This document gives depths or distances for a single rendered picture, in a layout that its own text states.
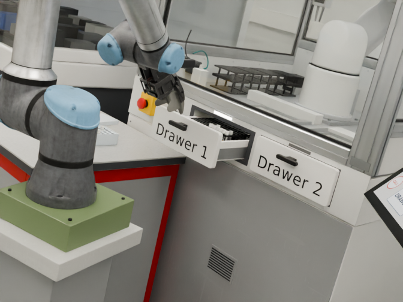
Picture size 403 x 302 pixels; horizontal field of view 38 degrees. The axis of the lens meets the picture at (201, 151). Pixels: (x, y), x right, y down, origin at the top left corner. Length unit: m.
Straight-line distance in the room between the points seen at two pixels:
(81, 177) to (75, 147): 0.07
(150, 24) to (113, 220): 0.44
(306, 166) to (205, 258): 0.53
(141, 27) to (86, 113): 0.26
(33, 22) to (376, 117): 0.88
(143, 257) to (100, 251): 0.82
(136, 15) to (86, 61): 1.19
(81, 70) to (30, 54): 1.21
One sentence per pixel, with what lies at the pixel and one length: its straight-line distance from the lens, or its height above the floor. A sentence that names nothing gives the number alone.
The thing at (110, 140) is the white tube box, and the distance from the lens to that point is 1.94.
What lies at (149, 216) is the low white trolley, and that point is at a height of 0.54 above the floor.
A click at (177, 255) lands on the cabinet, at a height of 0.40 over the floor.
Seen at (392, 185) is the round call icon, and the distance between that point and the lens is 1.33.
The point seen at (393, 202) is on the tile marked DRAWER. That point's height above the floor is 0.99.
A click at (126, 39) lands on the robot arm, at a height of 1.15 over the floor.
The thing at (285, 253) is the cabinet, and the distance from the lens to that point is 1.79.
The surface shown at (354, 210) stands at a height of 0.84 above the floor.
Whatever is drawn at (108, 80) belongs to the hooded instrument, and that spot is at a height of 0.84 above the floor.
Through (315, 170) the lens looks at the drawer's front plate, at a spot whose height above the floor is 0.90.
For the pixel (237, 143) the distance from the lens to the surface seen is 1.80.
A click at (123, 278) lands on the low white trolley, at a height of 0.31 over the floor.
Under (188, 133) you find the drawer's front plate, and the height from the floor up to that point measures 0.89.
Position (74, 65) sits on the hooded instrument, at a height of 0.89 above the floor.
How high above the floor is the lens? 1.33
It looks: 16 degrees down
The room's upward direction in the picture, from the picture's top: 13 degrees clockwise
